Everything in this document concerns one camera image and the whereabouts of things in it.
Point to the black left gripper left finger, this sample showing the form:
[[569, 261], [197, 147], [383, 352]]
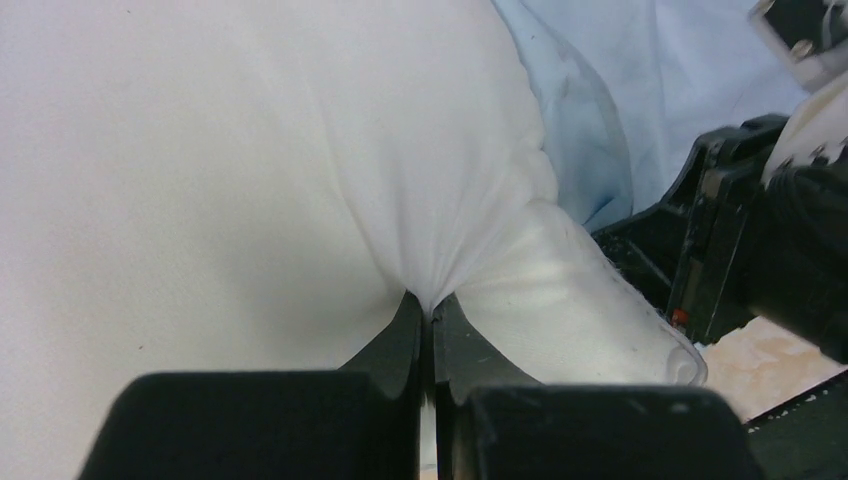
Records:
[[360, 421]]

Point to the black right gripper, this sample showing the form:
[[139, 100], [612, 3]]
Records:
[[723, 246]]

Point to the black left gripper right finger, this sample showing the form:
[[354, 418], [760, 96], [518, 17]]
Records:
[[496, 422]]

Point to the light blue pillowcase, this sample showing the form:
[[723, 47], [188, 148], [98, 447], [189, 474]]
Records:
[[625, 88]]

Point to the white pillow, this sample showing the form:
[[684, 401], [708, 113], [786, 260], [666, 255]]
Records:
[[233, 185]]

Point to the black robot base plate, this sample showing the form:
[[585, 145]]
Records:
[[806, 436]]

